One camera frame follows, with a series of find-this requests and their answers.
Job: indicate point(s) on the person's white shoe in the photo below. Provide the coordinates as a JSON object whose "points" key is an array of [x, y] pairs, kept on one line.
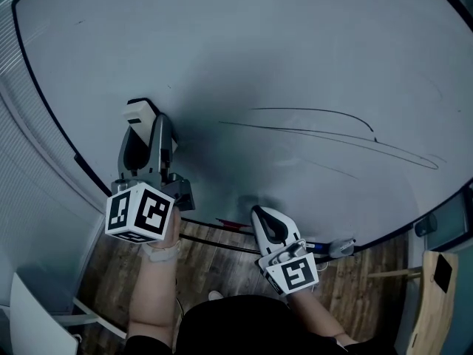
{"points": [[215, 295]]}

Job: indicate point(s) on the red marker pen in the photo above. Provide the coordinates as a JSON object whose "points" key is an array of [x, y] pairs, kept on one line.
{"points": [[230, 222]]}

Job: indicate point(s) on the grey whiteboard eraser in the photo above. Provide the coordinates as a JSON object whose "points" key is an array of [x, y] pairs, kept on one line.
{"points": [[341, 246]]}

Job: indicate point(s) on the white block eraser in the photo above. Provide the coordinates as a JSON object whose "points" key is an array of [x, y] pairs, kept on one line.
{"points": [[136, 114]]}

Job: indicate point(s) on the wooden chair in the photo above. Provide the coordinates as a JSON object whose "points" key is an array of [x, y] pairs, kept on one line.
{"points": [[432, 309]]}

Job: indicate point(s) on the black phone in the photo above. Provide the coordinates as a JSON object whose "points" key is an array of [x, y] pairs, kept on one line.
{"points": [[442, 273]]}

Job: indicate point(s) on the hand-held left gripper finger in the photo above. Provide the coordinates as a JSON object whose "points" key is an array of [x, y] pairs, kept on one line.
{"points": [[122, 161], [162, 146]]}

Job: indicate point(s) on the person's right forearm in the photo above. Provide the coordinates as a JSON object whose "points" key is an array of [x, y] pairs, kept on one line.
{"points": [[314, 314]]}

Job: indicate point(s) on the pale wristband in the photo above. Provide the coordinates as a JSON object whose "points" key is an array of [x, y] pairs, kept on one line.
{"points": [[160, 251]]}

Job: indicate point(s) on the large white whiteboard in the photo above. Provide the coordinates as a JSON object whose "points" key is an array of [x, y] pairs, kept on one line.
{"points": [[258, 43]]}

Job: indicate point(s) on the black whiteboard tray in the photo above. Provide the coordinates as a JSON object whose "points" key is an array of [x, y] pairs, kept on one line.
{"points": [[218, 240]]}

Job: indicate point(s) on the white chair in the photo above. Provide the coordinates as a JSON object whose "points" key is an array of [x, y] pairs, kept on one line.
{"points": [[33, 320]]}

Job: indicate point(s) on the person's left forearm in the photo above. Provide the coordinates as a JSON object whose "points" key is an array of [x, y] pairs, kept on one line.
{"points": [[153, 294]]}

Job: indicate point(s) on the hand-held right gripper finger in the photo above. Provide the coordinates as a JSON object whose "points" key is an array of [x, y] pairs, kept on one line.
{"points": [[258, 231], [290, 228]]}

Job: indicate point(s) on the blue marker pen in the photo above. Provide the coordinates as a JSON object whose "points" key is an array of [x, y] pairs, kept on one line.
{"points": [[318, 247]]}

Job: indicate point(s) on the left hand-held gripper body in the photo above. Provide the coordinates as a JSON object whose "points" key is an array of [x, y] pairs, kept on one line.
{"points": [[149, 209]]}

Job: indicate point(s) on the person's black clothing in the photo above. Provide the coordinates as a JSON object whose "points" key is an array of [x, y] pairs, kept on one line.
{"points": [[251, 327]]}

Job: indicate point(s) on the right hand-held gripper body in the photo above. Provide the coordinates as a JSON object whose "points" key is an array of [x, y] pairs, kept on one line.
{"points": [[295, 270]]}

